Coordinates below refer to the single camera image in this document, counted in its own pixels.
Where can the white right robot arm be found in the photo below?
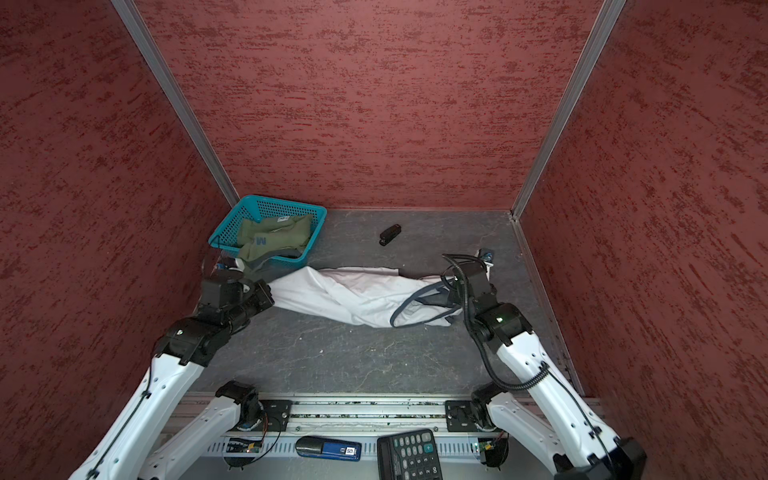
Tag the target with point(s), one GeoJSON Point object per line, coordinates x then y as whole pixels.
{"type": "Point", "coordinates": [533, 401]}

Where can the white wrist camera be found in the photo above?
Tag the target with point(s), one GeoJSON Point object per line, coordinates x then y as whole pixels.
{"type": "Point", "coordinates": [231, 264]}
{"type": "Point", "coordinates": [487, 256]}

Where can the teal plastic laundry basket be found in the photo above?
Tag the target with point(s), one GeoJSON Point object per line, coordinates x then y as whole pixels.
{"type": "Point", "coordinates": [256, 208]}

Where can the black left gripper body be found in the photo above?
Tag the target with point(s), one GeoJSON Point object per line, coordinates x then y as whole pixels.
{"type": "Point", "coordinates": [251, 299]}

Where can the grey metal corner post left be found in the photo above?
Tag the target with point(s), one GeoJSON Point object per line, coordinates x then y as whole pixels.
{"type": "Point", "coordinates": [138, 30]}

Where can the right small circuit board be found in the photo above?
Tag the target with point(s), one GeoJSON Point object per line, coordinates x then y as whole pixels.
{"type": "Point", "coordinates": [493, 453]}

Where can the aluminium rail frame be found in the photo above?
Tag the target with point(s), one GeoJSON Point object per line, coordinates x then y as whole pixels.
{"type": "Point", "coordinates": [357, 418]}

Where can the small black stapler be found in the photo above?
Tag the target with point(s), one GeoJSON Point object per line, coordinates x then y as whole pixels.
{"type": "Point", "coordinates": [389, 234]}

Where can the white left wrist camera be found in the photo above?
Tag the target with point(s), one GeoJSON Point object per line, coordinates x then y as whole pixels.
{"type": "Point", "coordinates": [231, 264]}

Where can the grey metal corner post right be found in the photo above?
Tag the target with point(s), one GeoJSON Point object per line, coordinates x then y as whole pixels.
{"type": "Point", "coordinates": [600, 32]}

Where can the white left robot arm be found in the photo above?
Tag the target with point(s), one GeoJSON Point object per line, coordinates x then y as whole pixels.
{"type": "Point", "coordinates": [128, 449]}

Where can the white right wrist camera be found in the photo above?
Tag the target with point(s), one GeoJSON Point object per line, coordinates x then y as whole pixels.
{"type": "Point", "coordinates": [487, 256]}

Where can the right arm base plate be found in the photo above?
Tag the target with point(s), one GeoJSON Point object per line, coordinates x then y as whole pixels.
{"type": "Point", "coordinates": [460, 416]}

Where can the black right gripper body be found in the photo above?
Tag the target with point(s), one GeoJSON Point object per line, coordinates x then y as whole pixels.
{"type": "Point", "coordinates": [474, 308]}

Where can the small circuit board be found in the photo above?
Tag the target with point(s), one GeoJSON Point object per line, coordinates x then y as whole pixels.
{"type": "Point", "coordinates": [244, 446]}
{"type": "Point", "coordinates": [493, 453]}

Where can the white tank top navy trim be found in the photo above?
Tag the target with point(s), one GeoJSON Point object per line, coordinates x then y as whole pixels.
{"type": "Point", "coordinates": [376, 297]}

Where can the blue black handheld device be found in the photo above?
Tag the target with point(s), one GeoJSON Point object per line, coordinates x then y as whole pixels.
{"type": "Point", "coordinates": [328, 448]}

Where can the black calculator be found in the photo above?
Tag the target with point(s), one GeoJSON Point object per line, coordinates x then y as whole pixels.
{"type": "Point", "coordinates": [408, 456]}

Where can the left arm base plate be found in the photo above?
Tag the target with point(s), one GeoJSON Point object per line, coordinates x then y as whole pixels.
{"type": "Point", "coordinates": [278, 413]}

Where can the grey metal corner post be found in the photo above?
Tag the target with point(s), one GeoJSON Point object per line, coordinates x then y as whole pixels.
{"type": "Point", "coordinates": [138, 30]}
{"type": "Point", "coordinates": [600, 32]}

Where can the left small circuit board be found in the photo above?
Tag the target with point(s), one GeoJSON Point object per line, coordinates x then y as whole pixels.
{"type": "Point", "coordinates": [244, 446]}

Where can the green tank top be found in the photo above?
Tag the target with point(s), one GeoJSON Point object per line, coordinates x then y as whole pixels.
{"type": "Point", "coordinates": [283, 236]}

